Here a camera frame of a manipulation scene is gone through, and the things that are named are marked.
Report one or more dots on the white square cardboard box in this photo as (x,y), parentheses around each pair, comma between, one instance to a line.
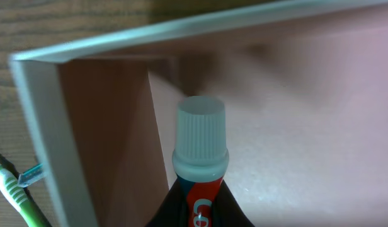
(305,87)

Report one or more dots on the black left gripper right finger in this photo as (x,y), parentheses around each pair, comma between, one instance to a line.
(226,212)

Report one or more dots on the red green toothpaste tube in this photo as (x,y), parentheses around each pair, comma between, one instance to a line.
(200,157)

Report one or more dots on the blue disposable razor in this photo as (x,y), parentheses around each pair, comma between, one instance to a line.
(31,176)

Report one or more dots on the green white toothbrush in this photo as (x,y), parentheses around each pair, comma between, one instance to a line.
(17,197)

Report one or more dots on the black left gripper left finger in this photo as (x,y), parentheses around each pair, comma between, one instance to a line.
(173,212)

